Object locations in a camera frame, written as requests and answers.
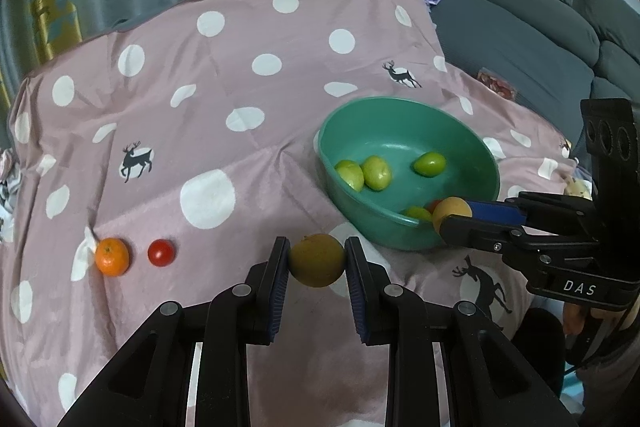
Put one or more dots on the green jujube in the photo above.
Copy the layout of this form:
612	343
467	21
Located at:
377	172
429	163
349	174
417	213

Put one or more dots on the grey sofa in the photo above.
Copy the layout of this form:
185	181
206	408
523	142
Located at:
500	32

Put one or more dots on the pink polka dot deer blanket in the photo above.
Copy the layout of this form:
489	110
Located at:
225	82

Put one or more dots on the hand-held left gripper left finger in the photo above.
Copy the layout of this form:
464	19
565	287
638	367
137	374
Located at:
280	287

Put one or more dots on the person's right hand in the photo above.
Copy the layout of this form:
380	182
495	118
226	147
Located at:
571	317

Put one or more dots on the patterned white cloth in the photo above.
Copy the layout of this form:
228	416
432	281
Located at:
6	197

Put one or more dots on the red cherry tomato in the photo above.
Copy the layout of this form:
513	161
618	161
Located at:
433	206
161	253

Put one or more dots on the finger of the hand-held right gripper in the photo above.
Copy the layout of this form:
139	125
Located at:
475	234
495	212

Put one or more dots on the yellow-orange round fruit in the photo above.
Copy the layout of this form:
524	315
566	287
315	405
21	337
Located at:
450	209

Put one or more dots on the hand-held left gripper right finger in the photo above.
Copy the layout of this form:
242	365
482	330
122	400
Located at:
356	287

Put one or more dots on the green plastic basin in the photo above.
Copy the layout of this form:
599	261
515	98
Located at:
400	132

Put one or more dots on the brownish yellow round fruit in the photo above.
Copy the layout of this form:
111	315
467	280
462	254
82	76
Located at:
317	262

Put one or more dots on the clear packet of dried petals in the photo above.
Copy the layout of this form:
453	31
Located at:
495	83

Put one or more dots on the light blue cloth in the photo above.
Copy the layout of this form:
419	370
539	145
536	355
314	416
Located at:
572	394

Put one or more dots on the orange mandarin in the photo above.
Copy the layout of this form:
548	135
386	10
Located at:
112	257

